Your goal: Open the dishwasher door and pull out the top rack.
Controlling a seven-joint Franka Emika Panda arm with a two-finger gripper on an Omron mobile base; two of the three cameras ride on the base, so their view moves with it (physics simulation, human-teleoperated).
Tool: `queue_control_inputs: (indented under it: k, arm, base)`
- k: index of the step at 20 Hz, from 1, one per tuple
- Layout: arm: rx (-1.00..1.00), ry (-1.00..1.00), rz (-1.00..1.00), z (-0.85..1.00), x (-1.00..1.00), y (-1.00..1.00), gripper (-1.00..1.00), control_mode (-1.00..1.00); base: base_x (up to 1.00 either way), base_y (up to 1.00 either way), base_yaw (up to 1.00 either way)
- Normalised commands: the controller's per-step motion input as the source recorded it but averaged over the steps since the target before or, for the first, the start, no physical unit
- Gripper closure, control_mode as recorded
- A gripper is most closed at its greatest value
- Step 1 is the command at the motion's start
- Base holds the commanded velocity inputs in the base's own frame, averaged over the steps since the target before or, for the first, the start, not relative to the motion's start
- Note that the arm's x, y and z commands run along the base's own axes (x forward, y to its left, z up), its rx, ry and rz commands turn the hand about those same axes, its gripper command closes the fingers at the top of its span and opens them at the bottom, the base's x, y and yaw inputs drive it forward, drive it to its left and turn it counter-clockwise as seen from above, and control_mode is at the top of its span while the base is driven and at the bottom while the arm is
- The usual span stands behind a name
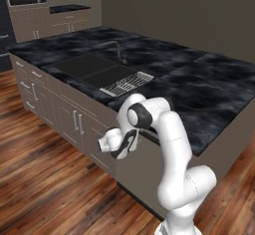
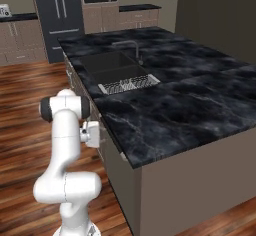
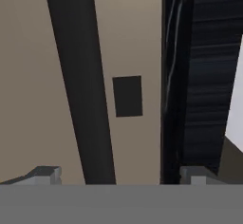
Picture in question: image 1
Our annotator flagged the dark curved sink tap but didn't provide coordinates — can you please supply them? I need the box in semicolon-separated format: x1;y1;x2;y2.
99;40;129;65

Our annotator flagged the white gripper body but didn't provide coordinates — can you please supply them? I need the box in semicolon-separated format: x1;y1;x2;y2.
111;142;134;161

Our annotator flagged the grey cupboard run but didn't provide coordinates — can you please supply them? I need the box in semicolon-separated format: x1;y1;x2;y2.
8;0;103;44

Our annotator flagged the grey drawer front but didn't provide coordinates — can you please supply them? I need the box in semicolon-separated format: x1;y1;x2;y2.
14;71;35;95
9;54;32;77
28;64;51;88
17;91;38;116

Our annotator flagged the grey cupboard door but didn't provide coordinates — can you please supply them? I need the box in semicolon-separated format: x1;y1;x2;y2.
79;111;118;178
31;79;56;127
49;91;83;151

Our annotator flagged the silver wire dish rack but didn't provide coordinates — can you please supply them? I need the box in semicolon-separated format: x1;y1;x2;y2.
99;71;155;99

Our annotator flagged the silver cupboard door handle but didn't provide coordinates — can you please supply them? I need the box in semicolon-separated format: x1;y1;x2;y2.
72;110;80;132
31;82;39;102
78;113;85;136

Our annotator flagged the grey dishwasher door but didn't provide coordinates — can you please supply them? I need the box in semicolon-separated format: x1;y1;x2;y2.
115;125;167;221

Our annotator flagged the dark dishwasher door handle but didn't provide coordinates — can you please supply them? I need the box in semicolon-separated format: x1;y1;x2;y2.
136;128;162;147

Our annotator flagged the black kitchen sink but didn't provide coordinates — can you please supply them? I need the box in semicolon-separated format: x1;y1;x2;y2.
49;52;155;98

